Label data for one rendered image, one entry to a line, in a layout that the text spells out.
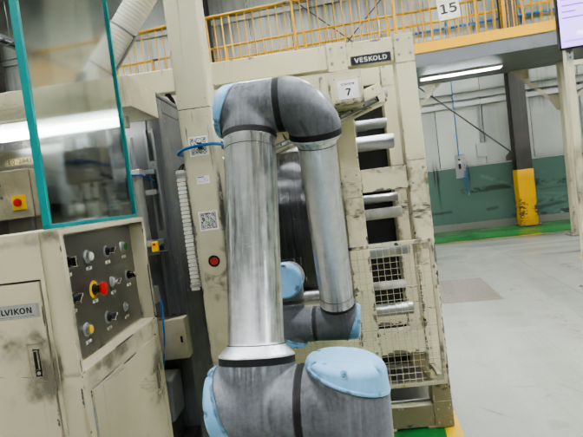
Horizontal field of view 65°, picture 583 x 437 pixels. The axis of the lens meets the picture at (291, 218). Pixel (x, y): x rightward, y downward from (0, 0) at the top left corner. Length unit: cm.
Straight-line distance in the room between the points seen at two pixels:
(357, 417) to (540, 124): 1096
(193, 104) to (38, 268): 88
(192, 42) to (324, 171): 105
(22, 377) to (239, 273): 70
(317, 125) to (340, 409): 54
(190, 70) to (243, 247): 111
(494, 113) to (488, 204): 202
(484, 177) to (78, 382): 1040
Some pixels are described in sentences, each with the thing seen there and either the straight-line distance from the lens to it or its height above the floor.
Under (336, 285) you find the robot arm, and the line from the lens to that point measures 112.
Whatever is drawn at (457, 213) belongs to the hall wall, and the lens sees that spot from 1108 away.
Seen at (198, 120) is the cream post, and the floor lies 161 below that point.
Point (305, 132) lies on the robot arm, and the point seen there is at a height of 141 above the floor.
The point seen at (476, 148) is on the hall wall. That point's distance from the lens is 1116.
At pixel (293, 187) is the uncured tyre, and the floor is 130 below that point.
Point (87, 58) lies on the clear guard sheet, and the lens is 167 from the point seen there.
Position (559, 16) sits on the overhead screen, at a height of 264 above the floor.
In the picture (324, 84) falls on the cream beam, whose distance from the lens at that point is 208.
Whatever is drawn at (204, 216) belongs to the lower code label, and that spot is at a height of 124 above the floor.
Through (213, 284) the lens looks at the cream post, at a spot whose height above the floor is 97.
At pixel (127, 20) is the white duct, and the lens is 234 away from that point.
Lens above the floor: 128
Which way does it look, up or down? 3 degrees down
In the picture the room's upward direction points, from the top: 7 degrees counter-clockwise
